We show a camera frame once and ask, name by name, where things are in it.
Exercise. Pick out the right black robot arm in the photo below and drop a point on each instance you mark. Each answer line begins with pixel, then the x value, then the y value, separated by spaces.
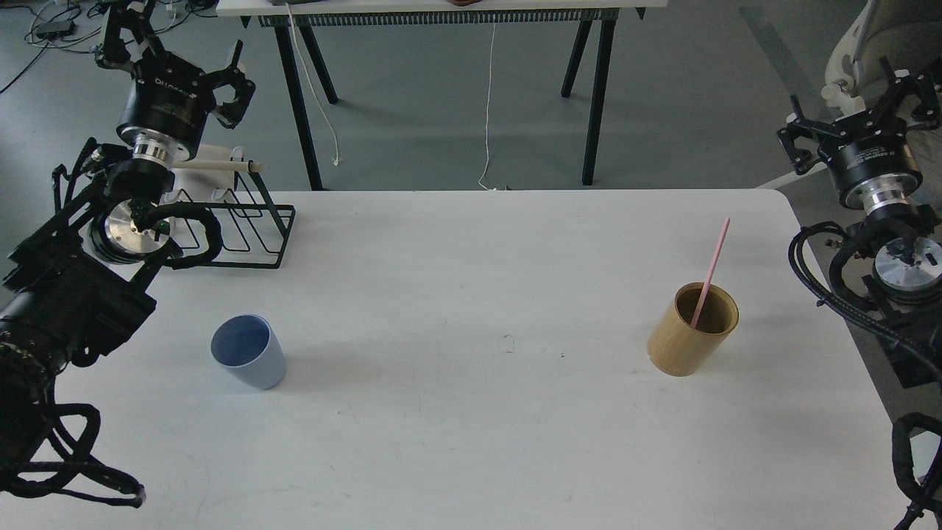
pixel 882 274

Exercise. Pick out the background table black legs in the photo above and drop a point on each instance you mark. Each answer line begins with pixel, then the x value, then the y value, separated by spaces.
pixel 294 22

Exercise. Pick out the black wire dish rack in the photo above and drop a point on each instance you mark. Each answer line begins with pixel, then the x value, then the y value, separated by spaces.
pixel 254 228

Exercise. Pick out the blue cup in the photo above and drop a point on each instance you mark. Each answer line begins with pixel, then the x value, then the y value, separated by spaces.
pixel 247 347

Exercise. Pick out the white office chair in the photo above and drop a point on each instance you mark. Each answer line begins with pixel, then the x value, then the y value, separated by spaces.
pixel 907 33

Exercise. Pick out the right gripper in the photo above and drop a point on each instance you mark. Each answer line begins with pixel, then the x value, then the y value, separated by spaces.
pixel 879 170

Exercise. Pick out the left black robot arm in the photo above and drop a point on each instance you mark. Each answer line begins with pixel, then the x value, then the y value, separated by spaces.
pixel 80 281

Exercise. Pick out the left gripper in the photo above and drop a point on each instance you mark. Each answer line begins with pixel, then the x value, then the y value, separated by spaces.
pixel 173 105

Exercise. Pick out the pink chopstick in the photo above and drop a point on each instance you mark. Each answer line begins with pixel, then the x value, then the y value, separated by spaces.
pixel 708 278

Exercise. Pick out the bamboo cup holder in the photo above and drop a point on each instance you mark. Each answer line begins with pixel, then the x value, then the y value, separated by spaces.
pixel 677 347

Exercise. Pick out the wooden rack handle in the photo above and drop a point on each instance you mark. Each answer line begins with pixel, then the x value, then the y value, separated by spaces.
pixel 219 165

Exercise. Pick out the white cup in rack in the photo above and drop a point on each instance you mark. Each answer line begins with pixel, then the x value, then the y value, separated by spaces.
pixel 195 181

